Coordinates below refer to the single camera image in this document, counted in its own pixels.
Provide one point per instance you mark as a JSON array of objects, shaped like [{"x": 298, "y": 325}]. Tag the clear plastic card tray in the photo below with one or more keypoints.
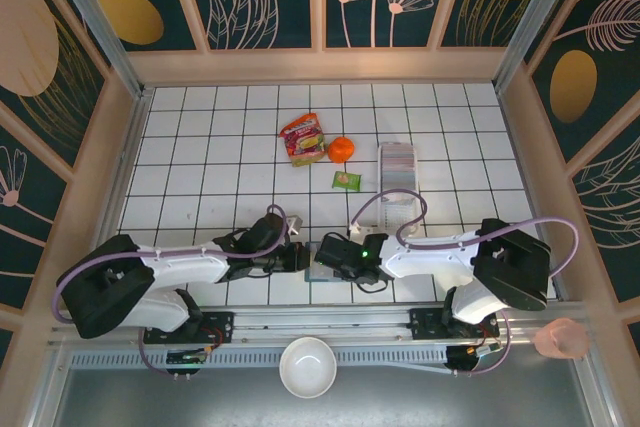
[{"x": 397, "y": 167}]

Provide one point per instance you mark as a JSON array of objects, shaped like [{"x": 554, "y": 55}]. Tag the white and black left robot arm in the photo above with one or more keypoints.
[{"x": 185, "y": 267}]

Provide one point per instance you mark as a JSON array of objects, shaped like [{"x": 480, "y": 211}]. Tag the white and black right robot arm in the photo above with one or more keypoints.
[{"x": 430, "y": 259}]

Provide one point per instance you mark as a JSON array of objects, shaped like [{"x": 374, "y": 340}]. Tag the small green packet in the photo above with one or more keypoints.
[{"x": 346, "y": 180}]

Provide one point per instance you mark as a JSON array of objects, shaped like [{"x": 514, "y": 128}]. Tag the orange mandarin fruit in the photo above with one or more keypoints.
[{"x": 341, "y": 150}]

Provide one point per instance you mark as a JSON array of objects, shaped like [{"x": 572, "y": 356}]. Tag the white bowl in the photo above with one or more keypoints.
[{"x": 307, "y": 367}]

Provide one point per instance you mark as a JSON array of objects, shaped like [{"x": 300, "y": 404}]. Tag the red orange snack packet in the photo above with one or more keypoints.
[{"x": 302, "y": 139}]

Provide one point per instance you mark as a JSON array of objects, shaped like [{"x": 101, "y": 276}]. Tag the small controller circuit board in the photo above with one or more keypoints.
[
  {"x": 482, "y": 351},
  {"x": 187, "y": 357}
]

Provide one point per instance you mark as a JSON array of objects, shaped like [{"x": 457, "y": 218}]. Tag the grey metal sheet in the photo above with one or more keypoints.
[{"x": 200, "y": 402}]

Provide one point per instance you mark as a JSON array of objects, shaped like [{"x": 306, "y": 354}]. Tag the pink plastic cup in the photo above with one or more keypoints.
[{"x": 560, "y": 339}]

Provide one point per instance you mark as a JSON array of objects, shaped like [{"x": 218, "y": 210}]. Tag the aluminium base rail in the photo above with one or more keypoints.
[{"x": 320, "y": 319}]

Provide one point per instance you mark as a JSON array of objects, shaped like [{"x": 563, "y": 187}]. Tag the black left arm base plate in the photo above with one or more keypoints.
[{"x": 220, "y": 327}]

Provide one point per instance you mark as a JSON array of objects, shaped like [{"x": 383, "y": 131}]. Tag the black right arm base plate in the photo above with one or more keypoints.
[{"x": 425, "y": 322}]

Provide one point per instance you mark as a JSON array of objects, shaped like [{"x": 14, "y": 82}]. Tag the aluminium frame post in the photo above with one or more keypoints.
[
  {"x": 105, "y": 32},
  {"x": 540, "y": 22}
]

